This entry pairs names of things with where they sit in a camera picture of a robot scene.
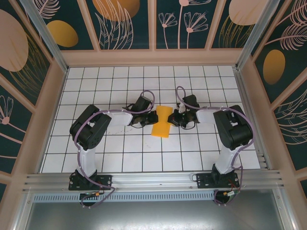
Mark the aluminium frame post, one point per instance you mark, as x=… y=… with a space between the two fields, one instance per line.
x=256 y=36
x=46 y=36

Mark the orange cloth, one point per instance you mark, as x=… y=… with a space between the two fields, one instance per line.
x=161 y=130

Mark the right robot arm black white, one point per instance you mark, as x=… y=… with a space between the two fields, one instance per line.
x=235 y=129

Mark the aluminium mounting rail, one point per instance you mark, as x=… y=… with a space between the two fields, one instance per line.
x=156 y=178

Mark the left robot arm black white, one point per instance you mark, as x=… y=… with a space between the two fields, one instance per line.
x=91 y=127

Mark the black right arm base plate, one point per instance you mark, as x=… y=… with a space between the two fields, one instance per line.
x=204 y=180

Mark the small green controller board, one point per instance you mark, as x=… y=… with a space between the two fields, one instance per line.
x=233 y=193

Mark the aluminium side rail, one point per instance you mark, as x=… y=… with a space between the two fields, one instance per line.
x=243 y=91

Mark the grey metal sheet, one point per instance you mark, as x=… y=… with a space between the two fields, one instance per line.
x=153 y=215

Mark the small black controller board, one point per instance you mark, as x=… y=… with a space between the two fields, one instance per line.
x=86 y=196

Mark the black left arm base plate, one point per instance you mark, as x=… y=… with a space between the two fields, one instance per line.
x=105 y=180

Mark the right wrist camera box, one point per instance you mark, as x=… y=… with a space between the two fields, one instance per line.
x=180 y=107

